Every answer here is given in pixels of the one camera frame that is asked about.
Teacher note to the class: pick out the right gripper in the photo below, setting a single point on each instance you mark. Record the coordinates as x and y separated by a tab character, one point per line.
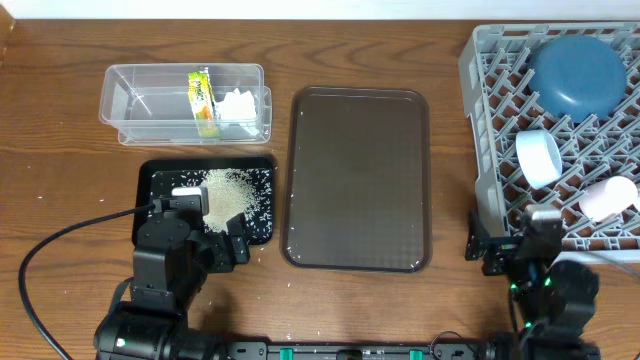
503	247

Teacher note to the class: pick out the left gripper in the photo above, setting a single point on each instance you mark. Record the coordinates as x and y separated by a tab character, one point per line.
224	250

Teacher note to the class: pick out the light blue rice bowl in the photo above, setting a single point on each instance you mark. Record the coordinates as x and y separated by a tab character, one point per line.
538	157

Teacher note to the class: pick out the white tissue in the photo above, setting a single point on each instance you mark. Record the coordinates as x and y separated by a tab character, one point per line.
237	111

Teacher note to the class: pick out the yellow green snack wrapper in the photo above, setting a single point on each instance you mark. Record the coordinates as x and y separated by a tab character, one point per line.
200	98

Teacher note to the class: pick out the pink white cup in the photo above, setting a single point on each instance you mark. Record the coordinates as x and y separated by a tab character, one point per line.
608	198

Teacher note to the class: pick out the dark blue plate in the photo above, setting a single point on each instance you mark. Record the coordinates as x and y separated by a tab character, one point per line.
577	76

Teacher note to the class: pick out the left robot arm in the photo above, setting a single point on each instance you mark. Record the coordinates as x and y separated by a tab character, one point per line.
173	256

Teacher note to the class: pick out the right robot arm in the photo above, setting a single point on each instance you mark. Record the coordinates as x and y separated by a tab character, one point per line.
550	300

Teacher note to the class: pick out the clear plastic waste bin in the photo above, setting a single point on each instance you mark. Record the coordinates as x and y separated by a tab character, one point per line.
148	103

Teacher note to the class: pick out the grey dishwasher rack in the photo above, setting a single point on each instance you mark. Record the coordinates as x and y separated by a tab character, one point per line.
494	77

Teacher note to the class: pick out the pile of white rice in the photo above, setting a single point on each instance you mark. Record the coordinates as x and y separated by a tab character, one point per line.
230	192

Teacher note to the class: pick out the black rectangular tray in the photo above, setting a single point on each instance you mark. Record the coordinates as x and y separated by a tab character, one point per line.
149	169

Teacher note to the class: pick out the brown serving tray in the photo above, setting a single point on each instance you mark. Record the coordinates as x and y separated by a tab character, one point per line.
358	193

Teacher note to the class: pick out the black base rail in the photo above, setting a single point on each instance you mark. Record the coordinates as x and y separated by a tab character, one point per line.
375	351

